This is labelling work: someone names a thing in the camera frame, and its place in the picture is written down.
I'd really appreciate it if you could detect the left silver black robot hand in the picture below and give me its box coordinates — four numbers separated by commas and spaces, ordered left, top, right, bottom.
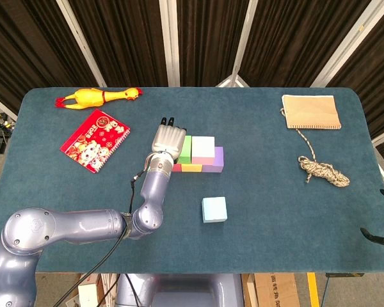
150, 116, 188, 164

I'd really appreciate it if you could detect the green foam cube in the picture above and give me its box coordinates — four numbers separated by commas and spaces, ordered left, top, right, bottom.
177, 135, 193, 164

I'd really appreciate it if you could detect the pink and white foam cube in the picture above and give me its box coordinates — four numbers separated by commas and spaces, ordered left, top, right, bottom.
191, 136, 216, 166

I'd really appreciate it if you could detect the purple foam cube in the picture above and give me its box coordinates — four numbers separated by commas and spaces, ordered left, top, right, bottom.
202, 146, 225, 174

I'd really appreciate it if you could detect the red spiral notebook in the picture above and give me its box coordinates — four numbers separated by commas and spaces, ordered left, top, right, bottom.
60, 109, 131, 175

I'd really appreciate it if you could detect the light blue foam cube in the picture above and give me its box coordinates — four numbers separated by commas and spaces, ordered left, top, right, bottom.
201, 196, 228, 224

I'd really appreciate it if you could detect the yellow rubber chicken toy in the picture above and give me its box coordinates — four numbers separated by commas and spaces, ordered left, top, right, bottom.
54, 87, 144, 111

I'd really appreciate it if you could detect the dark brown curtain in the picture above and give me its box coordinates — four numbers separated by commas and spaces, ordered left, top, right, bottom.
0, 0, 384, 167

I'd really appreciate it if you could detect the brown cardboard box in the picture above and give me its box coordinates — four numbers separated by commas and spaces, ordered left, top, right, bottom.
254, 273, 300, 307

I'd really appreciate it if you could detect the brown kraft spiral notebook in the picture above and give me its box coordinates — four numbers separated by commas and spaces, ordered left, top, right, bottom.
281, 94, 342, 130

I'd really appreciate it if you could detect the grey-blue robot torso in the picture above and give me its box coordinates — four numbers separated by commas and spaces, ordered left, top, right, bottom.
115, 273, 244, 307

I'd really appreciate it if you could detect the white cardboard box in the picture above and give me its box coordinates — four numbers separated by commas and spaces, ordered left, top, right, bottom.
77, 273, 103, 307

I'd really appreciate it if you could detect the beige braided rope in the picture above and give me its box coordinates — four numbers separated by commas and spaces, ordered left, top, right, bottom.
280, 107, 351, 188

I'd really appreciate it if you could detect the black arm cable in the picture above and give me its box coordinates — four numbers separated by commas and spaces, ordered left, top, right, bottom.
56, 171, 150, 307

